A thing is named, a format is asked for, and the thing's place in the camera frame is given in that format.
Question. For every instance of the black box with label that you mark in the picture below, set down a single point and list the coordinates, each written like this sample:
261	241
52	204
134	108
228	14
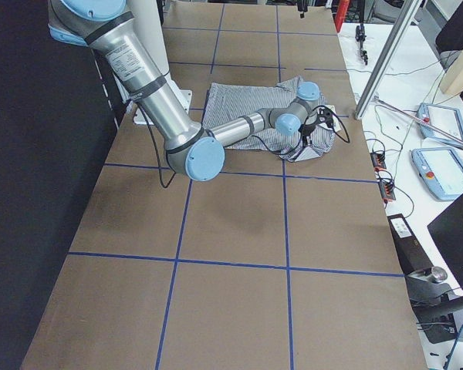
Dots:
410	253

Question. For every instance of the blue teach pendant lower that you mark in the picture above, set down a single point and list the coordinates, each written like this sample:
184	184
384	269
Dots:
441	169

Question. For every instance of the navy white striped polo shirt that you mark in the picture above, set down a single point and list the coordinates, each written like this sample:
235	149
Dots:
228	102

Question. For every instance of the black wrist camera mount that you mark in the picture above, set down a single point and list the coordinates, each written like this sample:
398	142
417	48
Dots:
324	118

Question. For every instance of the metal rod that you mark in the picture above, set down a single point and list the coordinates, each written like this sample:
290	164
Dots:
422	122

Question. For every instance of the aluminium frame post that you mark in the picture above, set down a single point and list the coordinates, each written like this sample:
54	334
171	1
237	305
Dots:
394	39

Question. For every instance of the blue teach pendant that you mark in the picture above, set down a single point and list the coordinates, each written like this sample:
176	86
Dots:
441	169
444	118

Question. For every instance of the black clamp stand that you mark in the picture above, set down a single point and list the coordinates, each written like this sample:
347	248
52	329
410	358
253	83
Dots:
360	34

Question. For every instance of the blue teach pendant upper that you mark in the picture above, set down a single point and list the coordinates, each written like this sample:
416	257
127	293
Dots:
444	118

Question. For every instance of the black power strip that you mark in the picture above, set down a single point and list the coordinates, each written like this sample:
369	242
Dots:
385	179

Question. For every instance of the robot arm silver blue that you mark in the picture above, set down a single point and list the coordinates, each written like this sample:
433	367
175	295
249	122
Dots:
129	35

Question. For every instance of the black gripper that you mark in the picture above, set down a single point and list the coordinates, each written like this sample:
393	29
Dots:
308	131

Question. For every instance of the black monitor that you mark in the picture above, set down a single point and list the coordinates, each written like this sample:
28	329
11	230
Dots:
446	230

